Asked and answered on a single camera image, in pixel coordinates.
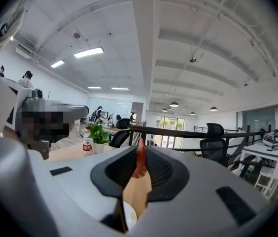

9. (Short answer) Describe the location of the green potted plant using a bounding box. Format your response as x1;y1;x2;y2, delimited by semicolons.
89;123;110;155

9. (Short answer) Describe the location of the white desk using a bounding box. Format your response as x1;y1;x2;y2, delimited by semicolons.
239;142;278;180

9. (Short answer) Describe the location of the brown pointed object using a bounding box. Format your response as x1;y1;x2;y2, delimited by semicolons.
131;137;152;180

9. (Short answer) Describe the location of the person's left hand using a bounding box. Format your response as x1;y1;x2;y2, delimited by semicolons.
18;122;51;160

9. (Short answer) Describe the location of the black high-back office chair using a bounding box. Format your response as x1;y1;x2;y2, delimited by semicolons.
199;122;229;167

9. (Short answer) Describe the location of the white stool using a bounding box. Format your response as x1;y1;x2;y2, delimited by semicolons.
253;165;278;200

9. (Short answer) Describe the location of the red label plastic bottle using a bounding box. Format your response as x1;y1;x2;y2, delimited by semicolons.
82;126;94;156

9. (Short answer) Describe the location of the black metal railing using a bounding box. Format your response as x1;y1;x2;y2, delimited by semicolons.
128;121;268;170

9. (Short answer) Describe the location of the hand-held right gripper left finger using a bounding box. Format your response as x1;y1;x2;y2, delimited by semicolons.
27;145;140;237

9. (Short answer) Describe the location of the black mesh office chair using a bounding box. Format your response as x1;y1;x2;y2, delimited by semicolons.
108;118;132;149

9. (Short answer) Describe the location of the grey bag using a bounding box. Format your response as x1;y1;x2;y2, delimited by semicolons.
262;129;278;147

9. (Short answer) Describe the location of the person's light printed shirt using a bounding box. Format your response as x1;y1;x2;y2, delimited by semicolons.
0;0;27;59

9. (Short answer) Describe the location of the white plate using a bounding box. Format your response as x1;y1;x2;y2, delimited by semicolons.
123;200;138;232

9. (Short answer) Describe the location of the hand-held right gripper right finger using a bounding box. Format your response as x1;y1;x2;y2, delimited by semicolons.
128;145;271;237

